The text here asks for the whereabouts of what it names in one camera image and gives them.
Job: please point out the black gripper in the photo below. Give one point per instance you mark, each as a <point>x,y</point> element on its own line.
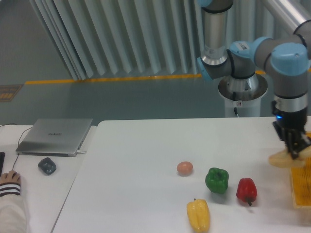
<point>289,127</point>

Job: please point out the triangular bread slice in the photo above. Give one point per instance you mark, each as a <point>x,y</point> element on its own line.
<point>283,159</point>

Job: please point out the white striped sleeve forearm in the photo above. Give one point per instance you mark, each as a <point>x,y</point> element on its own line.
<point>13,217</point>

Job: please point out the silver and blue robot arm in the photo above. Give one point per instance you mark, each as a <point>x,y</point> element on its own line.
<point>286,60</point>

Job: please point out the yellow woven basket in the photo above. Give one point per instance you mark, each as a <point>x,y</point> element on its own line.
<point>300,178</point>

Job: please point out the person's hand on mouse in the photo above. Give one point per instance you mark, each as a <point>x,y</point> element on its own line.
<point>10,177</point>

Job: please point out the red bell pepper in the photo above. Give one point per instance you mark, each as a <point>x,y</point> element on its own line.
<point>246,191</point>

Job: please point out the green bell pepper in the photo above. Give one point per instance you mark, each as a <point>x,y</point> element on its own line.
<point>216,180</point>

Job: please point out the brown egg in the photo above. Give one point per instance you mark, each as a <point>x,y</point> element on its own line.
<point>185,168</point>

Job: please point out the yellow bell pepper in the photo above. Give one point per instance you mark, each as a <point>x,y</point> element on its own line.
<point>198,215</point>

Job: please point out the grey folding screen partition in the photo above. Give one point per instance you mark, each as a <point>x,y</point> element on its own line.
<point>104,38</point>

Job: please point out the silver Huawei laptop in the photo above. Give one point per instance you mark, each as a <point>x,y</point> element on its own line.
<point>55,137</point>

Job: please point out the white side table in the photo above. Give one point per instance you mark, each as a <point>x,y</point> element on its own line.
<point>43,195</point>

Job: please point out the black phone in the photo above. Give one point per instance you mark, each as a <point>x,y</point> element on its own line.
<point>2,157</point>

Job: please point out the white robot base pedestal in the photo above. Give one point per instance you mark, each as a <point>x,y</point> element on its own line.
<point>242,97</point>

